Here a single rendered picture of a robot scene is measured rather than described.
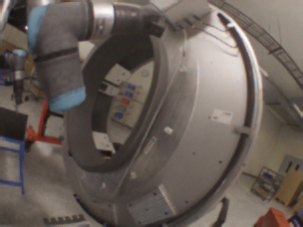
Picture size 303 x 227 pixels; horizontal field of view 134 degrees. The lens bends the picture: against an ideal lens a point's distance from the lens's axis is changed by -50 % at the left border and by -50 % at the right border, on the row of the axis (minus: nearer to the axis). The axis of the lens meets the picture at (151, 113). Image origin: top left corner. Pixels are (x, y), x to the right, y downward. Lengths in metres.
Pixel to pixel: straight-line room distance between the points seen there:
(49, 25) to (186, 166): 0.42
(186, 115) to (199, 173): 0.16
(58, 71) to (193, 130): 0.33
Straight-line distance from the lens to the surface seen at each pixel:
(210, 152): 0.33
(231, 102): 0.35
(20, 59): 0.86
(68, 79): 0.25
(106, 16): 0.27
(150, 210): 0.44
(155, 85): 0.39
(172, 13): 0.53
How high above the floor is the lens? 1.18
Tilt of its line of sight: 1 degrees down
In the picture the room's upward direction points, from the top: 24 degrees clockwise
